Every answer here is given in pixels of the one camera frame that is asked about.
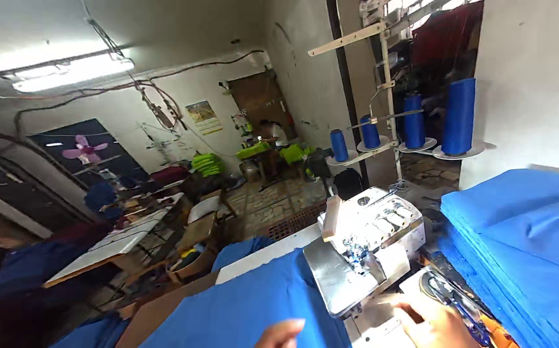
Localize person's left hand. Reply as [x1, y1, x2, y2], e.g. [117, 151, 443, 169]
[254, 318, 306, 348]

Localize person's right hand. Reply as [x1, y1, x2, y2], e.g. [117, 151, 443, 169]
[390, 293, 481, 348]

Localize large blue fabric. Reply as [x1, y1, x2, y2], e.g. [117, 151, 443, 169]
[137, 247, 353, 348]

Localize white sewing machine table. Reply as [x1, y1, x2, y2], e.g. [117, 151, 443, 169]
[216, 222, 418, 348]

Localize white overlock sewing machine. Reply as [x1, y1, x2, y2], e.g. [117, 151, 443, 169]
[303, 187, 426, 319]

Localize blue cloth bundle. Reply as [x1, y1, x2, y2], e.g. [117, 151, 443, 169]
[211, 236, 275, 274]

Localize orange item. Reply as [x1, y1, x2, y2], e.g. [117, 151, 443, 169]
[480, 314, 520, 348]

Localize dark grate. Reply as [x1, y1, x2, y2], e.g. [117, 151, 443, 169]
[265, 201, 327, 242]

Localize cardboard box with cloths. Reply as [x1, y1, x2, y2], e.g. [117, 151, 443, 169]
[168, 243, 219, 285]

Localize stack of blue fabric pieces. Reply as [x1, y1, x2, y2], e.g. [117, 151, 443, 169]
[438, 168, 559, 348]

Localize wooden stool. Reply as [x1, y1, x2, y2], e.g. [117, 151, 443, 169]
[175, 212, 218, 262]

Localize chair with white cushion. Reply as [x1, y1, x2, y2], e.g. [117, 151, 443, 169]
[187, 189, 238, 225]

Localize small blue thread cone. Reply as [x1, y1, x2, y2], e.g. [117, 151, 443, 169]
[330, 129, 349, 162]
[360, 115, 381, 150]

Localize green fabric on chair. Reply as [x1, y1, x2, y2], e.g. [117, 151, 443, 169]
[279, 144, 313, 177]

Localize green fabric on table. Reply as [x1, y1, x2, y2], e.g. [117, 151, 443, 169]
[236, 141, 271, 160]

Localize stack of green fabric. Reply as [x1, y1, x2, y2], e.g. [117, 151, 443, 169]
[191, 153, 225, 178]

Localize large blue thread cone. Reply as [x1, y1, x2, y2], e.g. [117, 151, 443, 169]
[441, 78, 476, 157]

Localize long white work table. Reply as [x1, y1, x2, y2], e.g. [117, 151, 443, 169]
[43, 192, 185, 289]

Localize blue cloth pile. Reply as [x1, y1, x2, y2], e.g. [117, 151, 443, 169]
[48, 313, 131, 348]

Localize black vertical pipe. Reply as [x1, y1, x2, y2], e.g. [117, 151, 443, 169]
[326, 0, 370, 189]

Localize metal thread stand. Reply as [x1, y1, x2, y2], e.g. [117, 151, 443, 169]
[308, 0, 486, 193]

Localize brown door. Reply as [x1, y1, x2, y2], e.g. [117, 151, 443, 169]
[228, 71, 296, 143]

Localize dark window panel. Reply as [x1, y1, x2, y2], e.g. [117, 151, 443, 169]
[28, 118, 150, 190]

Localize dark red hanging cloth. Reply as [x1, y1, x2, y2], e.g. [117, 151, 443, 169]
[411, 1, 485, 69]

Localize purple fan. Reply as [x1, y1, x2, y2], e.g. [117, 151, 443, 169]
[62, 135, 109, 164]

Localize dark metal door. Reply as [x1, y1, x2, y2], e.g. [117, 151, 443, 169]
[0, 147, 83, 238]

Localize fluorescent ceiling lamp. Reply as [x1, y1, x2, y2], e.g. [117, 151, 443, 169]
[0, 47, 135, 93]

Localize scissors with blue handles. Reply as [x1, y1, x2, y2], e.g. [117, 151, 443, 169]
[427, 271, 492, 347]

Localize wall calendar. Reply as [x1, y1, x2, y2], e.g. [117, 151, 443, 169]
[185, 101, 223, 136]

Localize hanging electric cables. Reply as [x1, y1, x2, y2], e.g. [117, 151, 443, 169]
[80, 0, 189, 132]

